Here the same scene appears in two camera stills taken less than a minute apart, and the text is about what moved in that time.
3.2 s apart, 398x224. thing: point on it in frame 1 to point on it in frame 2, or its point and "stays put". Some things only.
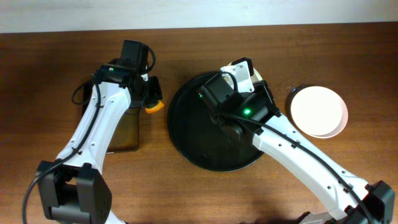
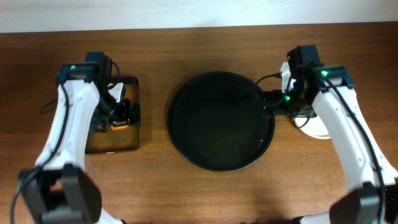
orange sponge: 160,106 to 119,126
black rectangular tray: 125,137 stays put
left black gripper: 154,92 to 123,111
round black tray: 196,138 stays put
